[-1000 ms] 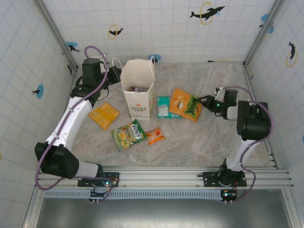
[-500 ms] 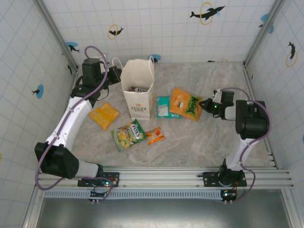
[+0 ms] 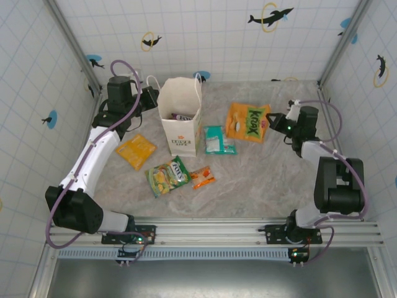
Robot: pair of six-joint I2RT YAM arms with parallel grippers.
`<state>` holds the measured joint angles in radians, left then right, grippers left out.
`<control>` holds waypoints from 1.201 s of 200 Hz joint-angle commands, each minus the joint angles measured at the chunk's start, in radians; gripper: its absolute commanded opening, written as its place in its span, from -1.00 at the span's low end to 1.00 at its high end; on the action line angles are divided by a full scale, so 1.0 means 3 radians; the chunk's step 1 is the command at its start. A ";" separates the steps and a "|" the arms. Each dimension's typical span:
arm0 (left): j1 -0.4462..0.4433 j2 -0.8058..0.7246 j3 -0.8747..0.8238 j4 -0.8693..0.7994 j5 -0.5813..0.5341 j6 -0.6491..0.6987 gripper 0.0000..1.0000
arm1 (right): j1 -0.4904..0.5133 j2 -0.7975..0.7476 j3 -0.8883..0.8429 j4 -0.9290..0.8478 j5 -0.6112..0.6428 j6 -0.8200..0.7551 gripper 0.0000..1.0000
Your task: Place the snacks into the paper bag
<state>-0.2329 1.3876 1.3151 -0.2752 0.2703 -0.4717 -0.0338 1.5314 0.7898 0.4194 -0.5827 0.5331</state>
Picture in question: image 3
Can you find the small orange snack packet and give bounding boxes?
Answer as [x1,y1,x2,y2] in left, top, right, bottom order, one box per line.
[189,166,216,190]

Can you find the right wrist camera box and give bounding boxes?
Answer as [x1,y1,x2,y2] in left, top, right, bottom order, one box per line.
[285,99,302,121]

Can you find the orange Krax chips bag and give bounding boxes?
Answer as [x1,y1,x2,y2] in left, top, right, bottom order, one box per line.
[225,102,272,144]

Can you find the white slotted cable duct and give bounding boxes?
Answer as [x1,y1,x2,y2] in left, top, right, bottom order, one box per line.
[57,247,294,261]

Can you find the yellow snack pouch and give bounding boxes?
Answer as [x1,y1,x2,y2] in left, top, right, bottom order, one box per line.
[115,133,158,171]

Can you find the upright dolphin yellow ring sticker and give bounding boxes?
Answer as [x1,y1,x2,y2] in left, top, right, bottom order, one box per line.
[373,54,390,88]

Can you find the teal snack packet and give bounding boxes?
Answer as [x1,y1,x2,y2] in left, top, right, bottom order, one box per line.
[221,138,238,155]
[203,125,225,155]

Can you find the large dolphin yellow ring sticker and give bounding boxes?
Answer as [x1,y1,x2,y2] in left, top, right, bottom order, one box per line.
[247,2,295,34]

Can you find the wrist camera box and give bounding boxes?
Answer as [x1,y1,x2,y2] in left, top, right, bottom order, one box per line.
[285,99,302,121]
[121,70,144,84]

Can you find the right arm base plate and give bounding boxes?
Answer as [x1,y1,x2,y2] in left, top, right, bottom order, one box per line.
[264,223,323,245]

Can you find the dolphin blue circle sticker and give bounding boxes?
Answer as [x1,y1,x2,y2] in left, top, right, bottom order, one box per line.
[337,17,359,45]
[41,110,58,129]
[192,70,211,84]
[86,54,105,70]

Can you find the green Fox's candy bag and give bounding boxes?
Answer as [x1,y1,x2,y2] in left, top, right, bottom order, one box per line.
[145,155,192,199]

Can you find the white paper bag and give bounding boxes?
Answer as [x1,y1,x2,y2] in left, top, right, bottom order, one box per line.
[146,73,204,158]

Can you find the aluminium frame post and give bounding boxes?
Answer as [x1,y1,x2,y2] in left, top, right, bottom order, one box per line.
[43,0,104,96]
[318,0,372,87]

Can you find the aluminium mounting rail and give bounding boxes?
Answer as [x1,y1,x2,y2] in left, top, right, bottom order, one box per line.
[46,217,385,248]

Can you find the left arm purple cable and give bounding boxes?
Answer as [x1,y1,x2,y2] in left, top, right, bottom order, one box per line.
[45,60,142,249]

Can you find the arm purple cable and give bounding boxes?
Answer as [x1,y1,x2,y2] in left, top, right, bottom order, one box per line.
[45,60,142,249]
[290,99,370,265]

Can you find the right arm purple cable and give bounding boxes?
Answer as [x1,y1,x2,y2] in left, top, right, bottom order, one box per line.
[290,99,370,265]

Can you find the grey metal panel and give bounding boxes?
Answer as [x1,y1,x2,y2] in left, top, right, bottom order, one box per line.
[46,259,383,298]

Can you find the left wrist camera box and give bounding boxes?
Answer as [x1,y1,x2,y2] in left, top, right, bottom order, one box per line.
[121,70,144,84]

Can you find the small dolphin yellow ring sticker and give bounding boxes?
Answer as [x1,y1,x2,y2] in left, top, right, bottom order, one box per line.
[141,31,163,52]

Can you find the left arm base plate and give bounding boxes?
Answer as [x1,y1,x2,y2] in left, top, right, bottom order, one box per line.
[101,223,157,246]

